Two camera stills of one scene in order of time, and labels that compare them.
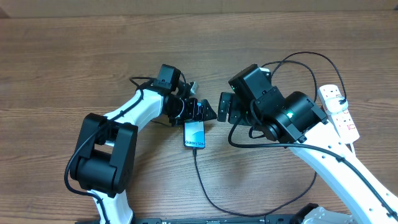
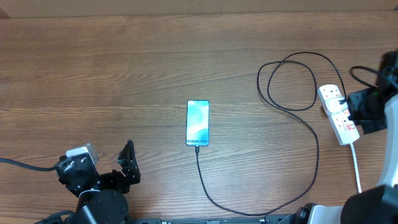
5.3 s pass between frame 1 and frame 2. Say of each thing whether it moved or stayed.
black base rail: stayed
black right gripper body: moved
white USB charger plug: stayed
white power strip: stayed
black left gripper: moved
